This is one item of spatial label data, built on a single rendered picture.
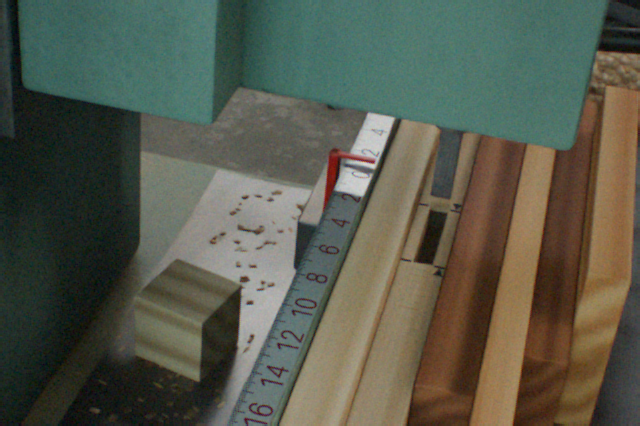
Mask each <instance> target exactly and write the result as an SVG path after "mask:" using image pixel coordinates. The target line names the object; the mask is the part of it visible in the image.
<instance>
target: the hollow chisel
mask: <svg viewBox="0 0 640 426"><path fill-rule="evenodd" d="M462 139H463V134H449V133H445V131H442V130H441V133H440V139H439V147H438V153H437V160H436V166H435V173H433V179H432V186H431V192H430V195H431V196H437V198H442V199H448V200H450V199H451V195H452V192H453V188H454V181H455V175H456V169H457V163H458V157H459V151H461V144H462Z"/></svg>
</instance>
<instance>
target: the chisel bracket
mask: <svg viewBox="0 0 640 426"><path fill-rule="evenodd" d="M608 4H609V0H245V18H244V37H243V57H242V75H241V84H240V86H239V87H242V88H247V89H253V90H258V91H263V92H269V94H274V95H280V96H285V97H292V98H297V99H302V100H308V101H313V102H319V103H324V104H329V105H335V107H341V108H347V109H352V110H358V111H363V112H368V113H374V114H379V115H385V116H390V117H397V118H402V120H407V121H413V122H418V123H424V124H429V125H435V126H436V127H437V128H439V129H440V130H442V131H445V133H449V134H466V133H474V134H479V135H484V136H490V137H496V138H502V139H507V140H513V141H518V142H523V143H529V144H534V146H540V147H545V148H552V149H557V150H562V151H565V150H570V149H571V148H572V147H573V144H574V143H575V140H577V136H578V131H579V127H580V122H581V117H582V113H583V109H584V104H585V99H586V95H587V90H589V86H590V82H591V77H592V72H593V67H594V63H595V59H596V54H597V49H598V45H599V40H601V36H602V32H603V26H604V22H605V17H606V13H607V9H608Z"/></svg>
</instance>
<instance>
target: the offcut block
mask: <svg viewBox="0 0 640 426"><path fill-rule="evenodd" d="M241 298H242V284H241V283H237V282H235V281H232V280H230V279H227V278H224V277H221V275H219V274H216V273H214V272H210V271H208V270H205V269H203V268H200V267H197V266H194V265H192V264H189V262H187V261H183V260H181V259H176V260H175V261H174V262H171V264H170V265H169V266H168V267H167V268H166V269H165V270H164V271H162V272H161V273H159V274H158V275H157V277H156V278H155V279H153V280H152V281H151V282H150V283H149V284H148V285H146V286H145V287H143V288H142V290H141V291H140V292H139V293H138V294H137V295H136V296H135V341H134V354H136V355H137V356H139V357H142V358H144V359H146V360H150V361H152V362H155V363H156V364H161V365H163V366H166V368H167V369H169V370H171V371H174V372H177V373H179V374H181V375H184V376H187V377H189V378H192V379H194V381H196V382H201V381H202V379H203V378H204V377H205V376H206V375H207V374H208V373H209V372H210V371H211V370H213V369H214V368H215V365H216V364H217V363H218V362H219V361H220V360H221V359H222V358H223V357H224V356H226V355H227V353H228V352H229V351H230V350H231V349H232V348H233V347H234V346H235V344H236V343H237V342H239V332H240V314H241Z"/></svg>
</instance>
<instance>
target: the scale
mask: <svg viewBox="0 0 640 426"><path fill-rule="evenodd" d="M394 120H396V117H390V116H385V115H379V114H374V113H368V114H367V116H366V120H365V122H364V124H363V126H362V128H361V131H360V134H359V136H358V138H357V140H355V143H354V146H353V148H352V150H351V152H350V153H353V154H359V155H364V156H370V157H375V159H376V163H375V164H370V163H364V162H359V161H353V160H347V162H346V164H345V167H344V169H342V172H341V174H340V176H339V179H338V181H337V183H336V186H335V189H334V191H333V193H332V195H331V198H329V201H328V203H327V205H326V207H325V209H324V213H323V215H322V217H321V219H320V221H319V225H318V227H317V229H315V231H314V233H313V236H312V239H311V241H310V243H309V245H308V248H307V251H306V253H305V255H304V257H302V260H301V262H300V265H299V267H298V269H297V272H296V274H295V277H294V279H293V281H292V284H291V286H289V288H288V291H287V293H286V296H285V298H284V300H283V303H282V305H281V308H280V310H279V312H278V314H276V318H275V320H274V322H273V324H272V326H271V330H270V332H269V334H268V336H267V338H266V342H265V344H263V346H262V348H261V350H260V353H259V356H258V358H257V360H256V362H255V365H254V368H253V370H252V372H250V374H249V377H248V379H247V382H246V384H245V386H244V389H243V391H242V394H241V396H240V398H239V401H237V403H236V405H235V408H234V410H233V413H232V415H231V417H230V420H229V422H228V425H227V426H270V424H271V422H272V418H273V416H274V413H275V411H276V409H278V405H279V403H280V400H281V398H282V395H283V392H284V389H285V387H286V385H287V382H288V379H289V376H291V374H292V371H293V369H294V365H295V363H296V361H297V358H298V356H299V352H300V350H301V347H302V345H304V342H305V339H306V337H307V334H308V332H309V329H310V326H311V323H312V321H313V318H314V316H315V313H317V310H318V308H319V305H320V303H321V299H322V297H323V294H324V292H325V290H326V286H327V284H328V281H329V279H331V275H332V273H333V270H334V268H335V266H336V262H337V260H338V257H339V255H340V252H341V249H342V246H344V244H345V242H346V239H347V236H348V233H349V231H350V228H351V226H352V223H353V220H354V218H355V215H357V213H358V209H359V207H360V204H361V202H362V200H363V196H364V194H365V191H366V189H367V186H368V183H370V180H371V178H372V176H373V173H374V170H375V167H376V165H377V162H378V160H379V156H380V154H381V152H383V149H384V147H385V143H386V141H387V138H388V136H389V133H390V130H391V128H392V125H393V123H394Z"/></svg>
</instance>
